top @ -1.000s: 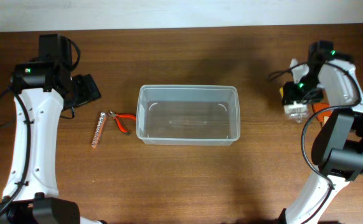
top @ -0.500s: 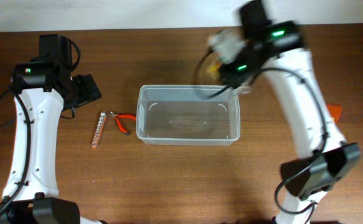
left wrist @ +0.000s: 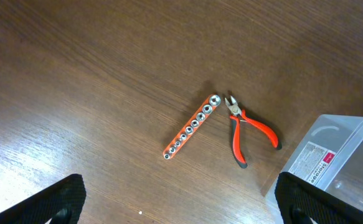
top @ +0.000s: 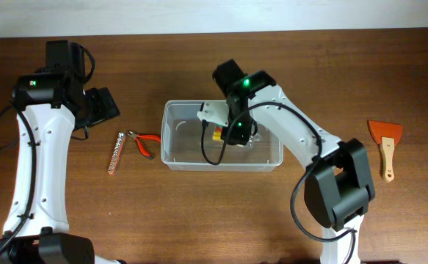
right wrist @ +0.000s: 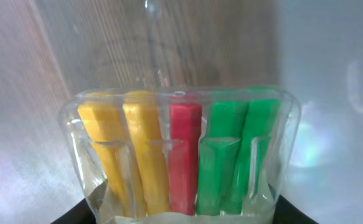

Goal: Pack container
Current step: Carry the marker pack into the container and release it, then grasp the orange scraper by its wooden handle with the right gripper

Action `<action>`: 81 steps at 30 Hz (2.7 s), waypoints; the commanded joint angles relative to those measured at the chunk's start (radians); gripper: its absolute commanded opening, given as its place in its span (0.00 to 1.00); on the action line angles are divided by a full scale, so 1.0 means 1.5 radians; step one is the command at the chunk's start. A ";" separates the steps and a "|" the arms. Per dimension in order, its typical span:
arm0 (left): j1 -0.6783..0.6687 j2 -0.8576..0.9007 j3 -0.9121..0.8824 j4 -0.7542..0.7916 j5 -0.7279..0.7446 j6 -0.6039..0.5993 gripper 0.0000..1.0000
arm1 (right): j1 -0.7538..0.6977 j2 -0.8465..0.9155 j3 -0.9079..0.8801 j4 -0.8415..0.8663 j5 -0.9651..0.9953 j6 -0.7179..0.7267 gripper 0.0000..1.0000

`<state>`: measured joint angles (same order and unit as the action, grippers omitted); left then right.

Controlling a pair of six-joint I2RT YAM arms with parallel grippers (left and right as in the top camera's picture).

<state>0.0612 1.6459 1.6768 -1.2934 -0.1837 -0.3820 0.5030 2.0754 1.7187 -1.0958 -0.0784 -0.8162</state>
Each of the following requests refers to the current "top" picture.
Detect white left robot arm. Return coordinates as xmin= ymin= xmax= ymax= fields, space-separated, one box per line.
xmin=0 ymin=40 xmax=120 ymax=263

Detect clear plastic container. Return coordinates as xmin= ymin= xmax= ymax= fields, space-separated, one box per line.
xmin=161 ymin=100 xmax=283 ymax=172

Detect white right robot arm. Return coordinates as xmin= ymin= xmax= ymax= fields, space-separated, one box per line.
xmin=200 ymin=59 xmax=375 ymax=263

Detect orange scraper wooden handle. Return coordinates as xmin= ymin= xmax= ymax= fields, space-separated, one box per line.
xmin=367 ymin=120 xmax=403 ymax=183

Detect red handled cutting pliers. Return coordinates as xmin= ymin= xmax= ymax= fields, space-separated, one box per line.
xmin=126 ymin=131 xmax=162 ymax=159

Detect pack of coloured bits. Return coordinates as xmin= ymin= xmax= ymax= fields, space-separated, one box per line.
xmin=211 ymin=125 xmax=262 ymax=150

